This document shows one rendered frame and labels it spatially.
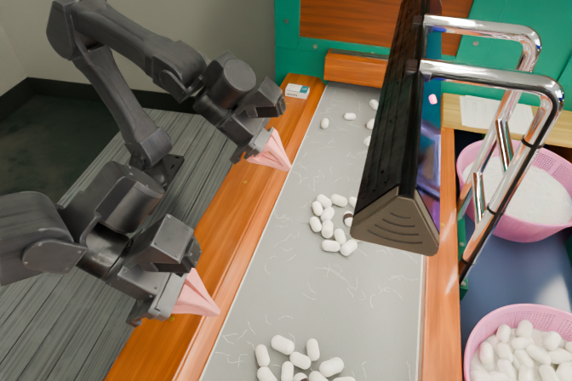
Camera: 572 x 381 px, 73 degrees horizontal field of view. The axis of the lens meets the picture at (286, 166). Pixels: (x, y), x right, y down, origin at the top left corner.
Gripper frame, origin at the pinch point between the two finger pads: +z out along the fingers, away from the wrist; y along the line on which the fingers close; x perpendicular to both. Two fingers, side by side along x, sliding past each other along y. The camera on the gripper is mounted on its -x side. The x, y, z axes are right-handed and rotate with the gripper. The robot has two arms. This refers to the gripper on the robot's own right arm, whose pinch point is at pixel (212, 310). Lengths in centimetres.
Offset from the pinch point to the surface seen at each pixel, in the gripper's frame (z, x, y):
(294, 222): 12.8, 3.7, 25.7
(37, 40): -88, 148, 162
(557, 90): 10.8, -44.3, 20.4
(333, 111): 16, 1, 66
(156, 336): -1.4, 12.5, -1.4
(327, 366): 17.9, -4.3, -1.1
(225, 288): 5.1, 8.2, 8.4
